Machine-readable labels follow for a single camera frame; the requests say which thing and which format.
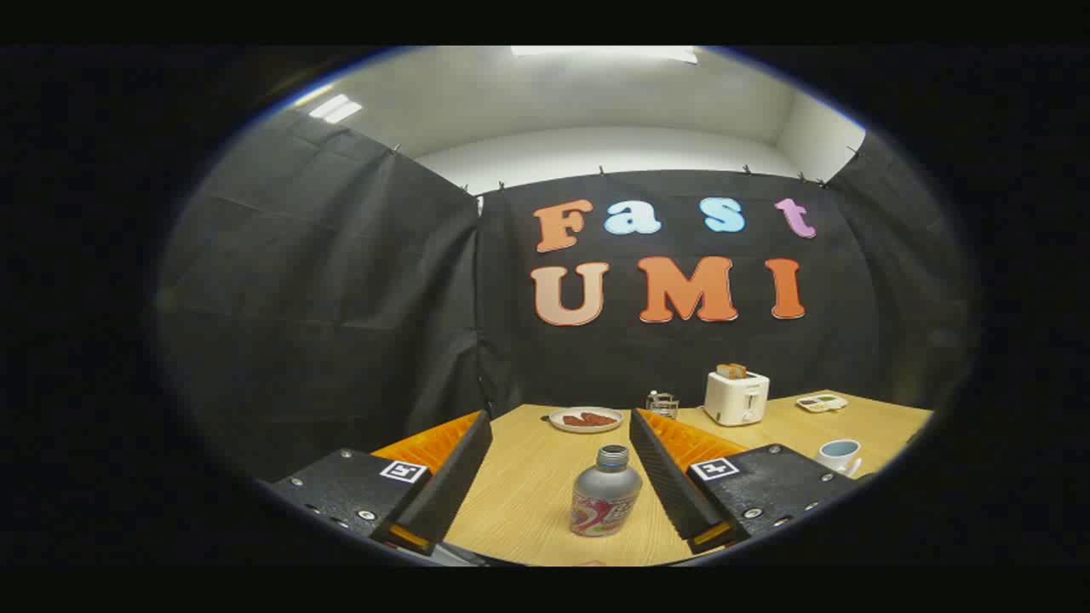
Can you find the toast slice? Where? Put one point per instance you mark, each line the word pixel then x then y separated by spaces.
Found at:
pixel 732 371

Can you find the black backdrop cloth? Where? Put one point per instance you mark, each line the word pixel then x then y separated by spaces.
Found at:
pixel 341 298

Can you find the white cup blue inside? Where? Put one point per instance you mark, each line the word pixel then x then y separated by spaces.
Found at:
pixel 839 454

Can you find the wooden table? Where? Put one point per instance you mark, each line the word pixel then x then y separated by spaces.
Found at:
pixel 528 477

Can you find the small ceiling light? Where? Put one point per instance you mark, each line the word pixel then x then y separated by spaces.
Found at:
pixel 335 108

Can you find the long ceiling light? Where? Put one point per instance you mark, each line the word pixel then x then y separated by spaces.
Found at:
pixel 605 53

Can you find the white round plate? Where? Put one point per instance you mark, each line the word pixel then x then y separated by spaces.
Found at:
pixel 586 426

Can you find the small white compartment tray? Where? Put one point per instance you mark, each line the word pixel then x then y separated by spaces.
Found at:
pixel 822 403

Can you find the silver juice bottle pink label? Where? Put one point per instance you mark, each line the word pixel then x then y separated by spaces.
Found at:
pixel 605 502

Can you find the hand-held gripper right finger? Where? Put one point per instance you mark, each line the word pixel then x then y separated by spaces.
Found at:
pixel 668 485

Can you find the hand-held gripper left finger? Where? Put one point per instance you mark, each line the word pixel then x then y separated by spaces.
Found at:
pixel 443 485

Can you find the white toaster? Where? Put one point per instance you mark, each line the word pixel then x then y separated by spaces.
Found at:
pixel 737 400

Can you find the red bacon strips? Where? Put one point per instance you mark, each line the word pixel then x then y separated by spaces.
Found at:
pixel 589 419

